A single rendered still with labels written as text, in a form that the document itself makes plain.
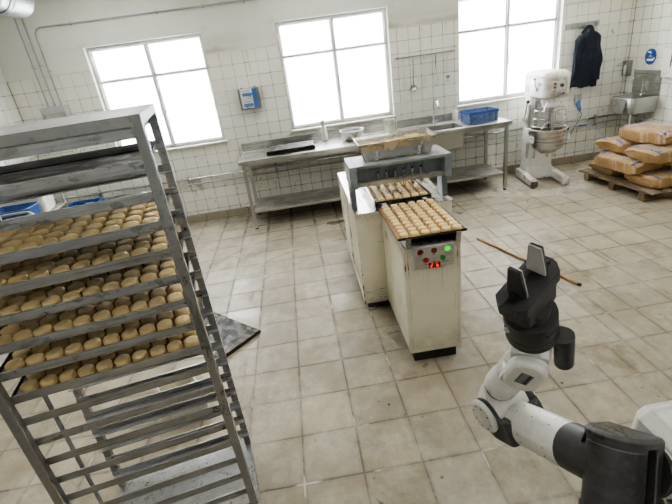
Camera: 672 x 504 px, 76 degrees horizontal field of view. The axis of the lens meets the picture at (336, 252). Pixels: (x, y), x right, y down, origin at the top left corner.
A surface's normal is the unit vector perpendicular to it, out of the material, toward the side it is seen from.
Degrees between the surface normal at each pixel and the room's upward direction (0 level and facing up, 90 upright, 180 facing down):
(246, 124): 90
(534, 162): 90
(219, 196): 90
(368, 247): 90
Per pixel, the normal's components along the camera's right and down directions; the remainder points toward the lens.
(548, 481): -0.13, -0.90
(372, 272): 0.10, 0.40
